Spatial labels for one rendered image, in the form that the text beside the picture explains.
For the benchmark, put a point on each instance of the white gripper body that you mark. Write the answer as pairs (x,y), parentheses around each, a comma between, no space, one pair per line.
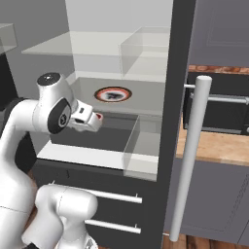
(85,124)

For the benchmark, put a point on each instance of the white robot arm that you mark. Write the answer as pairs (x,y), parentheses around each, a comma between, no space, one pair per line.
(19,181)

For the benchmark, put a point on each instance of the clear fridge bin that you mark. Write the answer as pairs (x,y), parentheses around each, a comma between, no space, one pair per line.
(146,52)
(142,152)

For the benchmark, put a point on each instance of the open fridge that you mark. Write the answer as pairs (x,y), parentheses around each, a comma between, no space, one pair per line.
(97,58)

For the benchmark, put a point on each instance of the dark fridge drawer front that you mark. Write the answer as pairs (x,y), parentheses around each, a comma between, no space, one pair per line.
(129,184)
(129,241)

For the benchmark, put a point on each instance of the clear glass fridge shelf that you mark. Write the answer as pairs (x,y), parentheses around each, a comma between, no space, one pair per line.
(81,45)

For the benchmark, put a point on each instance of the dark fridge door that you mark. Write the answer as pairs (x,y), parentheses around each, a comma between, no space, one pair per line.
(176,48)

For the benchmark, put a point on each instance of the small red object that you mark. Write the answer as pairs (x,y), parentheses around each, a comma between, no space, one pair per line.
(99,115)

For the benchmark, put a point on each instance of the black microwave oven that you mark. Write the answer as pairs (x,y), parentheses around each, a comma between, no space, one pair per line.
(223,116)

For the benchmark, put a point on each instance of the grey base cupboard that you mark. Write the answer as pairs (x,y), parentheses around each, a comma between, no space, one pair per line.
(217,201)

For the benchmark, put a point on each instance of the grey wall cupboard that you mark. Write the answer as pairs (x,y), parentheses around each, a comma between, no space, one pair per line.
(223,32)

